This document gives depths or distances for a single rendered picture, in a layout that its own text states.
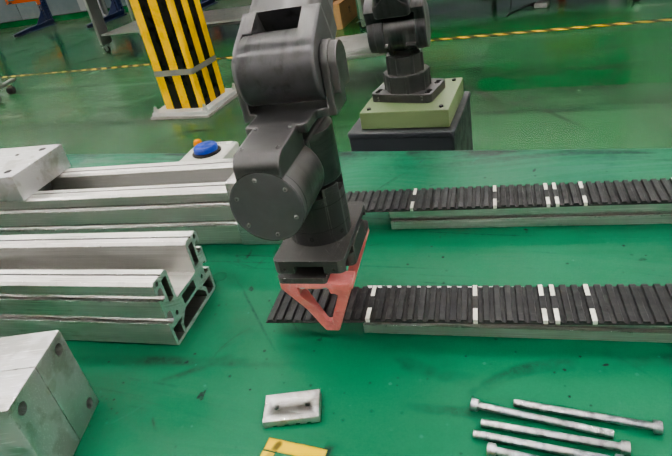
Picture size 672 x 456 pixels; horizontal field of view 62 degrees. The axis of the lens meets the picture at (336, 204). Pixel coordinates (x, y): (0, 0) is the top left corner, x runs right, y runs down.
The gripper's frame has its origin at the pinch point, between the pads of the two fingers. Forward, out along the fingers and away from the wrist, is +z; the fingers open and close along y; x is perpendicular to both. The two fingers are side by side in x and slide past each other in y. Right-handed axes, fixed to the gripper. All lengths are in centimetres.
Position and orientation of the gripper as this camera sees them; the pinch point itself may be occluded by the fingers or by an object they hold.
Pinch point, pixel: (337, 305)
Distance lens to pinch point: 57.0
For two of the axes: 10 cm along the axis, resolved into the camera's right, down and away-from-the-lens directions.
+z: 1.7, 8.6, 4.7
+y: -2.2, 5.0, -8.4
